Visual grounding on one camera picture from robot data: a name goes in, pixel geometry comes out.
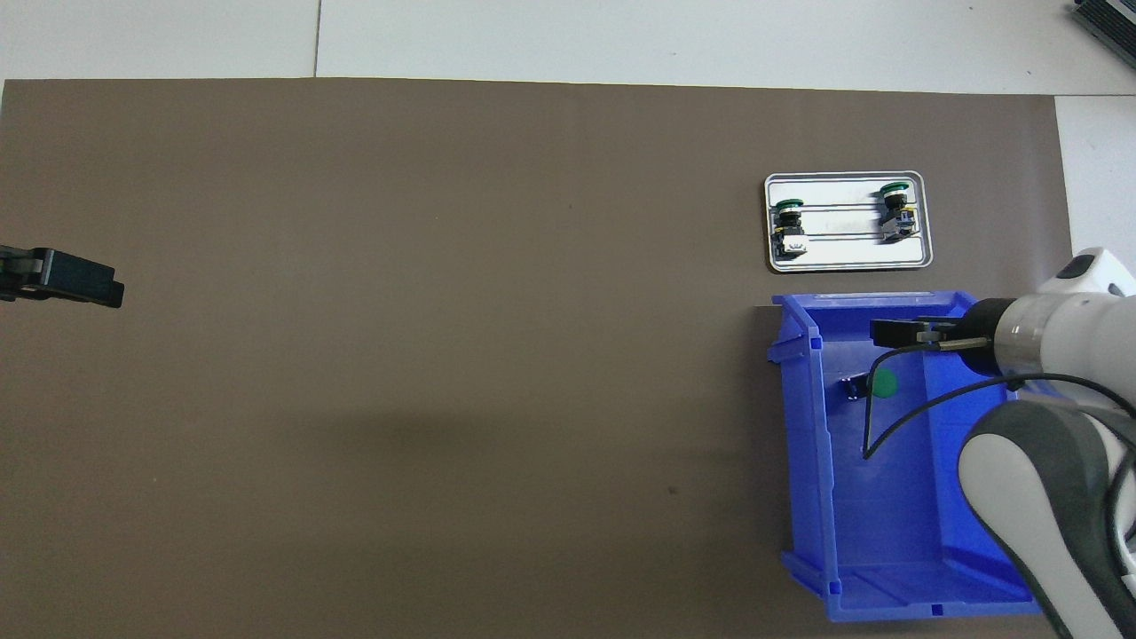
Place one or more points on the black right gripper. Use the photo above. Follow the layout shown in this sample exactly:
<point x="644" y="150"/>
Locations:
<point x="985" y="337"/>

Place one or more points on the green push button switch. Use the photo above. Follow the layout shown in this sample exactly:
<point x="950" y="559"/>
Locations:
<point x="884" y="383"/>

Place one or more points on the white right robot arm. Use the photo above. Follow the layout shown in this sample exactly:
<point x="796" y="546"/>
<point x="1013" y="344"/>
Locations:
<point x="1021" y="497"/>

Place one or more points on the green button with yellow band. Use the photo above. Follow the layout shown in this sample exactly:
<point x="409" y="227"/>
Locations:
<point x="896" y="222"/>

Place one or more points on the green button with white block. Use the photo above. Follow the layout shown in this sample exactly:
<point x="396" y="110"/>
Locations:
<point x="790" y="226"/>

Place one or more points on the grey metal tray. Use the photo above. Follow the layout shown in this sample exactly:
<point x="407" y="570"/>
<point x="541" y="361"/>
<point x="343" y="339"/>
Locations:
<point x="843" y="253"/>

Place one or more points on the blue plastic storage bin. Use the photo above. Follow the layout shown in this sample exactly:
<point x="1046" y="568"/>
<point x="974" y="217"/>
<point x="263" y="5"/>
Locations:
<point x="887" y="515"/>

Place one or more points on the brown table mat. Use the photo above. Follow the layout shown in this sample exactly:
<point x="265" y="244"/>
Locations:
<point x="532" y="222"/>

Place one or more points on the grey ribbed device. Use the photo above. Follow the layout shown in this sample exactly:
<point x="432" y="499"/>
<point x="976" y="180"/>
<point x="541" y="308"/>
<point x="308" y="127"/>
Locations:
<point x="1114" y="16"/>

